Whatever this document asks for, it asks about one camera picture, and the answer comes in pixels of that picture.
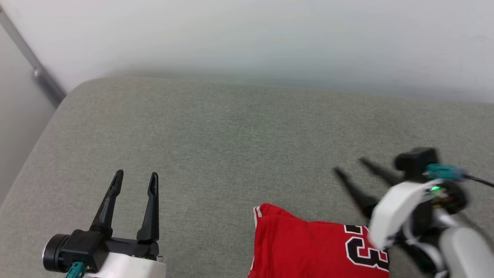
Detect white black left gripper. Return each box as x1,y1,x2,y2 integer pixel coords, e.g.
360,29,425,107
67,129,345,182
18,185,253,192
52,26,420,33
42,170,167,278

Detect red and white basketball jersey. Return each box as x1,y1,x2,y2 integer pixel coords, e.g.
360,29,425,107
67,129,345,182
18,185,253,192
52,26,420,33
248,203,391,278

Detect grey fabric sofa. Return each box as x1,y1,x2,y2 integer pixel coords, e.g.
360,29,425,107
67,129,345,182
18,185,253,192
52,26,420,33
0,76,494,278

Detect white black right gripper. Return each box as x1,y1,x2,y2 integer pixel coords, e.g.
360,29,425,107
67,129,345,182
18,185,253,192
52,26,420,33
333,157,469,250

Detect grey metal wall rail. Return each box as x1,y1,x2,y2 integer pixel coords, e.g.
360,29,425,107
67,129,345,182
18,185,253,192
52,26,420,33
0,7,67,109

